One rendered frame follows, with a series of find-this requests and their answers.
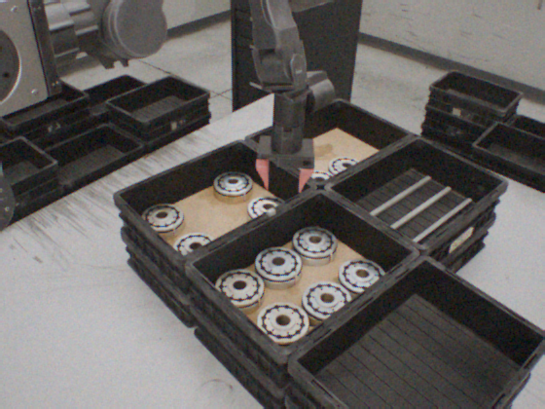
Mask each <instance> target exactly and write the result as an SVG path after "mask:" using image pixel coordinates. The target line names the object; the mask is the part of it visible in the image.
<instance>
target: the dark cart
mask: <svg viewBox="0 0 545 409"><path fill-rule="evenodd" d="M288 2H289V9H290V12H291V15H292V18H293V20H294V21H295V23H296V24H297V27H298V37H299V41H300V40H302V41H303V46H304V51H305V56H306V61H307V72H311V71H320V70H321V71H325V72H326V74H327V79H328V80H329V81H330V82H331V83H332V84H333V89H334V93H335V95H334V99H335V98H342V99H345V100H347V101H349V102H350V99H351V92H352V86H353V79H354V66H355V60H356V54H357V47H358V42H357V41H358V34H359V28H360V22H361V10H362V3H363V0H291V1H288ZM230 20H231V56H232V94H233V112H234V111H238V110H240V109H241V108H243V107H245V106H247V105H249V104H250V103H254V102H256V101H258V100H259V99H261V98H263V97H265V96H267V95H270V94H272V93H275V91H276V90H262V88H261V84H260V81H259V80H258V76H257V72H256V67H255V64H254V60H253V55H252V52H251V50H254V49H255V47H254V42H253V38H252V14H251V8H250V4H249V0H231V17H230Z"/></svg>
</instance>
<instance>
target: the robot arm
mask: <svg viewBox="0 0 545 409"><path fill-rule="evenodd" d="M27 2H28V7H29V11H30V14H31V19H32V22H33V28H34V31H35V38H36V40H37V44H38V46H37V47H38V50H39V53H40V59H41V62H42V64H43V71H44V75H45V77H46V79H45V81H46V84H47V87H48V97H49V96H52V95H54V94H57V93H61V92H62V86H61V83H60V80H59V78H60V77H59V73H58V70H59V69H61V68H64V67H67V66H69V65H72V63H73V61H74V60H75V59H76V57H77V55H78V54H79V53H83V52H85V54H86V55H87V56H90V57H91V58H92V59H95V60H98V61H99V62H100V63H101V64H102V65H103V66H104V69H105V70H107V69H113V68H115V65H114V62H117V61H119V62H120V63H121V64H122V67H128V61H129V60H130V59H136V58H143V57H147V56H152V55H154V54H155V53H156V52H157V51H159V50H160V49H161V48H162V47H163V45H164V41H165V38H166V34H167V24H166V23H167V20H166V16H165V14H164V11H163V5H164V0H27ZM249 4H250V8H251V14H252V38H253V42H254V47H255V49H254V50H251V52H252V55H253V60H254V64H255V67H256V72H257V76H258V80H259V81H260V84H261V88H262V90H276V91H275V93H274V99H273V114H272V136H268V135H261V136H260V140H259V145H258V154H257V163H256V169H258V172H259V174H260V176H261V177H262V179H263V180H264V183H265V187H266V189H267V191H268V183H269V159H275V166H276V167H287V168H299V169H300V170H301V175H300V182H299V193H301V191H302V189H303V186H304V184H305V182H306V181H307V180H308V179H309V178H310V177H311V175H312V173H313V171H314V147H313V140H312V139H306V138H303V130H304V121H305V115H309V114H310V113H312V112H316V111H318V110H319V109H321V108H323V107H325V106H326V105H327V104H331V103H332V102H333V100H334V95H335V93H334V89H333V84H332V83H331V82H330V81H329V80H328V79H327V74H326V72H325V71H321V70H320V71H311V72H307V61H306V56H305V51H304V46H303V41H302V40H300V41H299V37H298V27H297V24H296V23H295V21H294V20H293V18H292V15H291V12H290V9H289V2H288V0H249Z"/></svg>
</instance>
